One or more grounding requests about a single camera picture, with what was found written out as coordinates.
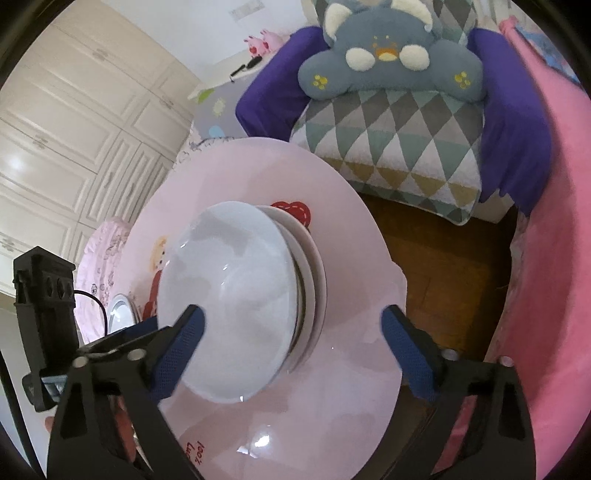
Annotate round pink folding table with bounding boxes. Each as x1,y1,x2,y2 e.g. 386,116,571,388
112,138,407,479

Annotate grey floral pillow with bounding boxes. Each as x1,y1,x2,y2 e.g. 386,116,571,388
190,74,256,140

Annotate white wardrobe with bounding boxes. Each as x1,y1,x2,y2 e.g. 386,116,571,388
1,1,198,295

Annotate pink blanket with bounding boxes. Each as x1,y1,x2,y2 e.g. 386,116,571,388
475,18,590,478

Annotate light pink quilt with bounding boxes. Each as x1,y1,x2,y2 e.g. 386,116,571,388
74,218,130,344

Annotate white plate with grey rim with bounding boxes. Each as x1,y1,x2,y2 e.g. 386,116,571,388
107,294,139,334

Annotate person's left hand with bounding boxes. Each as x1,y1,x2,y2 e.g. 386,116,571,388
113,397,136,463

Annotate black cable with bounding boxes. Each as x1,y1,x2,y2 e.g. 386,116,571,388
0,289,112,467

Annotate blue patterned pillow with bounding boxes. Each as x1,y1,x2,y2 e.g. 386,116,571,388
515,22,582,87

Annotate black hair brush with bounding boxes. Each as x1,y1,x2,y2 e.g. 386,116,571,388
229,56,263,82

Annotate pink plush toy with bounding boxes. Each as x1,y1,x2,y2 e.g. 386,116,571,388
243,29,286,58

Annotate heart pattern bed sheet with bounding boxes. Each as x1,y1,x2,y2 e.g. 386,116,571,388
172,125,202,170

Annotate grey cat plush cushion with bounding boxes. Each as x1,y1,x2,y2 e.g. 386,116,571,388
297,1,485,103

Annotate triangle pattern pillow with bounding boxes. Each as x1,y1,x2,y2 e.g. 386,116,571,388
291,1,484,225

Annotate white ceramic bowl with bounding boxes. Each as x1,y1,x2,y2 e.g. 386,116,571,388
270,207,328,363
259,206,317,373
157,201,297,404

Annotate purple pillow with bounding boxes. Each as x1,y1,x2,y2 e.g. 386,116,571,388
235,27,552,216

